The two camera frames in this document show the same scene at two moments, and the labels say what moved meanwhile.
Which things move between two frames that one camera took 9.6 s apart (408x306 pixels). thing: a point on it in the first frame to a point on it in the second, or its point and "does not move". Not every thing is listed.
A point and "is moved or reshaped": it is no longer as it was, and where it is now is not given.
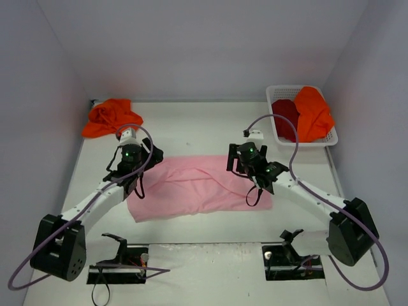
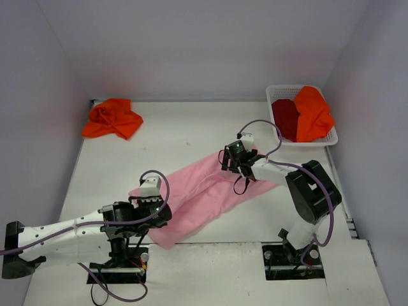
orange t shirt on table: [107, 117] does not move
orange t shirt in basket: [315, 118] does not move
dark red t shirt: [285, 128] does not move
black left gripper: [152, 152] to [162, 215]
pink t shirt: [176, 186] is moved or reshaped
